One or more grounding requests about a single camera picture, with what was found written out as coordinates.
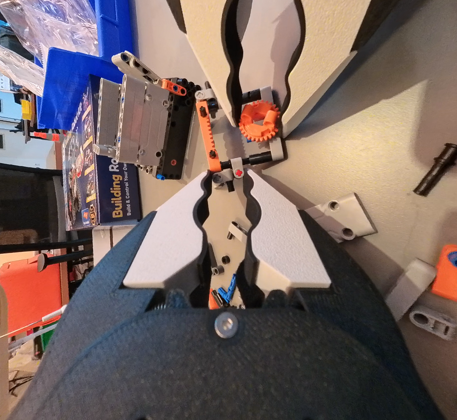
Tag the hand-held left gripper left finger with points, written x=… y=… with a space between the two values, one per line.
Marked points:
x=164 y=249

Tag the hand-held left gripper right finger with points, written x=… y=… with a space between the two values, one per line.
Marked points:
x=289 y=249

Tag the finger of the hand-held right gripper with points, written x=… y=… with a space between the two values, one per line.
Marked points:
x=203 y=13
x=335 y=20

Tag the light grey panel piece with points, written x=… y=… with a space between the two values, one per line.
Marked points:
x=346 y=217

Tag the grey beam with black pin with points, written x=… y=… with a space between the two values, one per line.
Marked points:
x=268 y=150

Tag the small orange gear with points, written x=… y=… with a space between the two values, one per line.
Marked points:
x=258 y=120

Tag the small orange grey subassembly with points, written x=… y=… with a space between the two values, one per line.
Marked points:
x=209 y=134

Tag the blue storage bin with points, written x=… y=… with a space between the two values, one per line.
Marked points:
x=93 y=70

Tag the clear plastic bags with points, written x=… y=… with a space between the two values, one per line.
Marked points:
x=43 y=13

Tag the blue robot kit box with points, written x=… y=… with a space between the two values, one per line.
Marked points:
x=93 y=177

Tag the grey black robot model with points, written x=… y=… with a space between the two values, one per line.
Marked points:
x=143 y=120

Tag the grey straight beam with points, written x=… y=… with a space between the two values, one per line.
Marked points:
x=410 y=288

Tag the orange storage bin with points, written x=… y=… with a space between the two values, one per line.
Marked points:
x=32 y=295

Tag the small orange piece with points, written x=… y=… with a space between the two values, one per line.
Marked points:
x=446 y=274

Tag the black pin with grey connector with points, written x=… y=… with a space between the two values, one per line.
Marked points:
x=432 y=320

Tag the loose black pin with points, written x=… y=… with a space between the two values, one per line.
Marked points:
x=435 y=170

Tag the small grey bracket piece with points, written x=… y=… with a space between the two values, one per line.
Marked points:
x=239 y=229

